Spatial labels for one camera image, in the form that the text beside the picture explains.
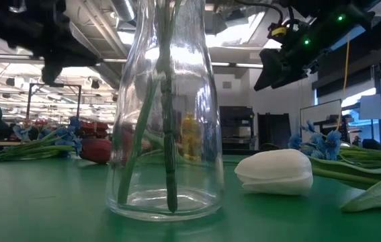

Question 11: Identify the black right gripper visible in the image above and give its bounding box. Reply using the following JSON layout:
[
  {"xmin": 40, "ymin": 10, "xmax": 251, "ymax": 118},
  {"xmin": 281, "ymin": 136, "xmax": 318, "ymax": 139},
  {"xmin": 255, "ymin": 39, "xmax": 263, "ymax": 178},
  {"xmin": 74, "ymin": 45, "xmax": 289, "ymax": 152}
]
[{"xmin": 253, "ymin": 25, "xmax": 332, "ymax": 91}]

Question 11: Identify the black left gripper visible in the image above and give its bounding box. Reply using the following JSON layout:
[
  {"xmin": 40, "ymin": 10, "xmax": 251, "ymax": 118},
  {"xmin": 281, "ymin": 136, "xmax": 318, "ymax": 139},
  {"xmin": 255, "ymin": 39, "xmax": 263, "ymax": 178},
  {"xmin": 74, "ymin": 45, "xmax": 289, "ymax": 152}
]
[{"xmin": 8, "ymin": 0, "xmax": 101, "ymax": 87}]

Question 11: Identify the blue artificial flower bunch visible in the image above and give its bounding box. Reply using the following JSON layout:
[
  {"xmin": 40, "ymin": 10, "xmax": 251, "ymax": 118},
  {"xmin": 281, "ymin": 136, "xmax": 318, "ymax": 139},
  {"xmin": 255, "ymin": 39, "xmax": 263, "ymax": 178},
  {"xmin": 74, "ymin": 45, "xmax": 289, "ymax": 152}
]
[
  {"xmin": 287, "ymin": 120, "xmax": 381, "ymax": 169},
  {"xmin": 0, "ymin": 116, "xmax": 84, "ymax": 163}
]

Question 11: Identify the red artificial tulip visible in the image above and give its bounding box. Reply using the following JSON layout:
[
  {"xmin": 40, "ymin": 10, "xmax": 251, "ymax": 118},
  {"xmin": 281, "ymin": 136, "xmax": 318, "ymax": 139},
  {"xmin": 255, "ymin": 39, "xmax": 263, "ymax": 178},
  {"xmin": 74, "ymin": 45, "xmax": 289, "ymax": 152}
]
[
  {"xmin": 116, "ymin": 50, "xmax": 164, "ymax": 205},
  {"xmin": 78, "ymin": 136, "xmax": 114, "ymax": 165}
]

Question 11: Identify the white artificial tulip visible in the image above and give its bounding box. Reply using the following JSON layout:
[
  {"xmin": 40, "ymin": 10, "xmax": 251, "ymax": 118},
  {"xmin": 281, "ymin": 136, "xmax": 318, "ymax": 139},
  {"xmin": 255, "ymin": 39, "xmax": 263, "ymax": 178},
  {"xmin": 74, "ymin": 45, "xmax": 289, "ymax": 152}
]
[{"xmin": 233, "ymin": 148, "xmax": 381, "ymax": 213}]

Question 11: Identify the clear glass vase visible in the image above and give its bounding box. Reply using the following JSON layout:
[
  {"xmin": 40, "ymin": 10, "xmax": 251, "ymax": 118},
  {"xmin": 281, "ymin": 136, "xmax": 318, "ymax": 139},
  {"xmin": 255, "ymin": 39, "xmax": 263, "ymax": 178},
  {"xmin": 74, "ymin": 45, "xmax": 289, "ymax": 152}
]
[{"xmin": 105, "ymin": 0, "xmax": 225, "ymax": 222}]

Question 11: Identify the ceiling light tube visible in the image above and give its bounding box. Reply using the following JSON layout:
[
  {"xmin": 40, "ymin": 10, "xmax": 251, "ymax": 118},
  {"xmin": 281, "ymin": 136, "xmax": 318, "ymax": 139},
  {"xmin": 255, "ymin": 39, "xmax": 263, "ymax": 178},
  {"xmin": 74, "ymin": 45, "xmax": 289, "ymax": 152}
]
[{"xmin": 210, "ymin": 61, "xmax": 265, "ymax": 69}]

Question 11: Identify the white board panel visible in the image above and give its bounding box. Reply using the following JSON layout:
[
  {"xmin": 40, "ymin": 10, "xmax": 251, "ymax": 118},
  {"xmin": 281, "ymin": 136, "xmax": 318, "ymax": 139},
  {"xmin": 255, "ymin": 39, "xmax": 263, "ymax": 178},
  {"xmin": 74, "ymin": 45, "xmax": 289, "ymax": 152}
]
[{"xmin": 299, "ymin": 99, "xmax": 343, "ymax": 149}]

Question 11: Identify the black cabinet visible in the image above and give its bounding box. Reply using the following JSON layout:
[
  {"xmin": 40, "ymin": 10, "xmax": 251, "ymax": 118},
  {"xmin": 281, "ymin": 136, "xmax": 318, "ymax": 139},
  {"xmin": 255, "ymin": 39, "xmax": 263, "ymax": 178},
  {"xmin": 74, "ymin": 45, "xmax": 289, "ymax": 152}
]
[{"xmin": 257, "ymin": 112, "xmax": 292, "ymax": 149}]

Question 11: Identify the black equipment rack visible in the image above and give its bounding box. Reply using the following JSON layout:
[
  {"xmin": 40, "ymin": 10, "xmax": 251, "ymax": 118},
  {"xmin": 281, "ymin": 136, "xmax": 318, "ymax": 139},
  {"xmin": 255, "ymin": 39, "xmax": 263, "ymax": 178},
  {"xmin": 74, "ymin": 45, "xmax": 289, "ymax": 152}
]
[{"xmin": 219, "ymin": 106, "xmax": 255, "ymax": 151}]

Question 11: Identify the white sheet board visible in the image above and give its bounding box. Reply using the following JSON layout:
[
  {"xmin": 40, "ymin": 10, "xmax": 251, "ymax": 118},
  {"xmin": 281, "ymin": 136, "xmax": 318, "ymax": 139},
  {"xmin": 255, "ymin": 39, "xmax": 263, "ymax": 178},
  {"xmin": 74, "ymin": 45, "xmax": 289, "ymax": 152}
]
[{"xmin": 359, "ymin": 93, "xmax": 381, "ymax": 120}]

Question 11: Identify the black chair back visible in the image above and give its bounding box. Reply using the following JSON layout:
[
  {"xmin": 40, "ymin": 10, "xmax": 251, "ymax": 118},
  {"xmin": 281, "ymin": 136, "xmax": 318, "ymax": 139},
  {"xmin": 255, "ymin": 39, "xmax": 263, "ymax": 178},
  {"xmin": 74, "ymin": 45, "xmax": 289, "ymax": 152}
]
[{"xmin": 361, "ymin": 138, "xmax": 381, "ymax": 151}]

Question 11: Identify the green table mat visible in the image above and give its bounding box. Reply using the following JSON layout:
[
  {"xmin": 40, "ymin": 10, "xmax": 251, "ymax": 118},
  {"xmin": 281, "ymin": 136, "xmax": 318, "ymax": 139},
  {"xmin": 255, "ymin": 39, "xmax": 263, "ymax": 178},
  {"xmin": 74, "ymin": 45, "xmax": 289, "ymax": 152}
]
[{"xmin": 0, "ymin": 154, "xmax": 381, "ymax": 242}]

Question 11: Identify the black cable with yellow tag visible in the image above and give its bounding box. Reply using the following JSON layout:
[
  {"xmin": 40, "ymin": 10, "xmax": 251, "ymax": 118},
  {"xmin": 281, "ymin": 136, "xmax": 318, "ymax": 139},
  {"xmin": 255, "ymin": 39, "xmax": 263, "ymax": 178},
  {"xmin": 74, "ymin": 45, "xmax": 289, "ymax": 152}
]
[{"xmin": 233, "ymin": 0, "xmax": 295, "ymax": 38}]

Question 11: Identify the yellow hanging cable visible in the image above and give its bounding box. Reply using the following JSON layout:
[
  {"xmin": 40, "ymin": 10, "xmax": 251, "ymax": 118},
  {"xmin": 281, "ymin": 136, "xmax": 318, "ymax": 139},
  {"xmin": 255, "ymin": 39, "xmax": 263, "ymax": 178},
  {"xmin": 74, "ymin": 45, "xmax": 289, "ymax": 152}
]
[{"xmin": 336, "ymin": 33, "xmax": 351, "ymax": 131}]

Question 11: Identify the black table border frame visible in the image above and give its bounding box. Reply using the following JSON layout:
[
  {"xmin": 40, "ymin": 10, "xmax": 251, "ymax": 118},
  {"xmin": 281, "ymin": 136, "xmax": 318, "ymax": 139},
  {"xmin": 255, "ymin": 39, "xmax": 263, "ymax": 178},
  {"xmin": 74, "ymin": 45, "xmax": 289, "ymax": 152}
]
[{"xmin": 0, "ymin": 143, "xmax": 381, "ymax": 159}]

